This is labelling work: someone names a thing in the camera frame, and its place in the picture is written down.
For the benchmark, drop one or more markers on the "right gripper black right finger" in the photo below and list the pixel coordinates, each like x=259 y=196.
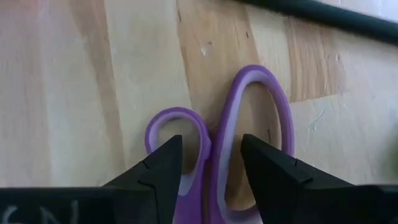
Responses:
x=270 y=174

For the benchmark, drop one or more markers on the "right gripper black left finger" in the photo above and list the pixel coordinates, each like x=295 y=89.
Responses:
x=161 y=168

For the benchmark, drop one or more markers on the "black metal table frame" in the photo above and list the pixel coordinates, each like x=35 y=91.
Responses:
x=342 y=18

